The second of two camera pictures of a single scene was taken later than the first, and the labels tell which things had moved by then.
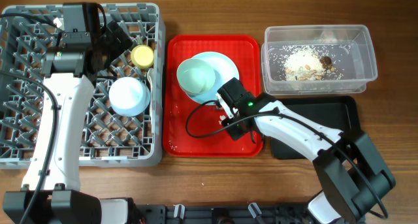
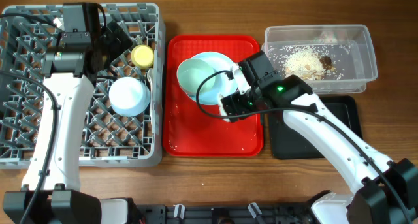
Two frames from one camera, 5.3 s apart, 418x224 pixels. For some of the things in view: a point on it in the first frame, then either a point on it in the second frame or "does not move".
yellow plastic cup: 142,56 does not move
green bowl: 196,76 does not move
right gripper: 234,132 -> 236,98
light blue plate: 225,72 does not move
